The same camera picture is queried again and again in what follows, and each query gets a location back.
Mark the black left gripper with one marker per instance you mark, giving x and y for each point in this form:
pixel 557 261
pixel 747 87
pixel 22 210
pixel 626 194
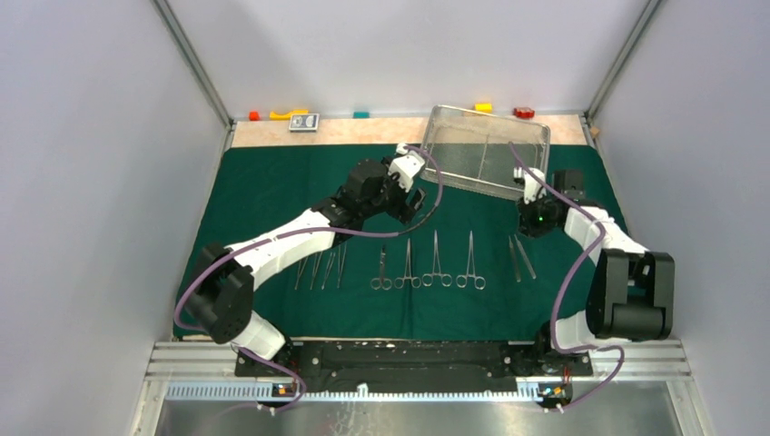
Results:
pixel 401 210

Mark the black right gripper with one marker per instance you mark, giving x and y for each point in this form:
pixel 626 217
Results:
pixel 526 224

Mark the steel scalpel handle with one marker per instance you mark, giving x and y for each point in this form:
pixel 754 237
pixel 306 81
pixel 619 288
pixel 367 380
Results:
pixel 525 258
pixel 514 259

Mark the surgical forceps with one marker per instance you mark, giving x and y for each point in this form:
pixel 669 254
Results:
pixel 436 273

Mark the metal mesh instrument tray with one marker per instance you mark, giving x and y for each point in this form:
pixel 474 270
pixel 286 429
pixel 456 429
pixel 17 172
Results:
pixel 479 152

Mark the ring-handled forceps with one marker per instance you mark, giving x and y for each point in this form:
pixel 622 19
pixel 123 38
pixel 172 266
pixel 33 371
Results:
pixel 408 278
pixel 470 277

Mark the surgical scissors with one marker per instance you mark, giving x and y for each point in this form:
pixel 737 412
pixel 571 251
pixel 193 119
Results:
pixel 381 281

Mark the steel tweezers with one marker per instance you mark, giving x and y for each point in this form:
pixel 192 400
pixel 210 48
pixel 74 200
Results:
pixel 315 269
pixel 300 271
pixel 342 251
pixel 327 271

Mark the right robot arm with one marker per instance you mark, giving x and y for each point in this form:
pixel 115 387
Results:
pixel 631 295

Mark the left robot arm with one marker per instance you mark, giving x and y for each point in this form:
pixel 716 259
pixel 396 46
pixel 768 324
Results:
pixel 220 296

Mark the red toy block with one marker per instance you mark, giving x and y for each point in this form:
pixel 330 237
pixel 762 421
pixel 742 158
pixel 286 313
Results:
pixel 523 112

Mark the yellow wooden block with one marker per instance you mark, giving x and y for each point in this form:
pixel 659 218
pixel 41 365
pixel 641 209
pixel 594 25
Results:
pixel 485 108

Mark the playing card box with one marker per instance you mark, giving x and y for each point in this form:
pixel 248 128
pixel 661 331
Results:
pixel 304 123

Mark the yellow toy piece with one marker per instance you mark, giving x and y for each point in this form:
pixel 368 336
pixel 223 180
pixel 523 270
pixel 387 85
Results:
pixel 276 116

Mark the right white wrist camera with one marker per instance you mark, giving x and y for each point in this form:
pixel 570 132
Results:
pixel 531 179

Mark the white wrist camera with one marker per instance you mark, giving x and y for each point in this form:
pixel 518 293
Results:
pixel 531 179
pixel 406 166

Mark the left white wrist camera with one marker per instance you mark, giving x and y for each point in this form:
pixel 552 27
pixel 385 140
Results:
pixel 406 166

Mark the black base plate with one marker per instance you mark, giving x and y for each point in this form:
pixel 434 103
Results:
pixel 426 366

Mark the aluminium frame rail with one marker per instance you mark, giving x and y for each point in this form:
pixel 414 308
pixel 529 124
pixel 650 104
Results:
pixel 647 361

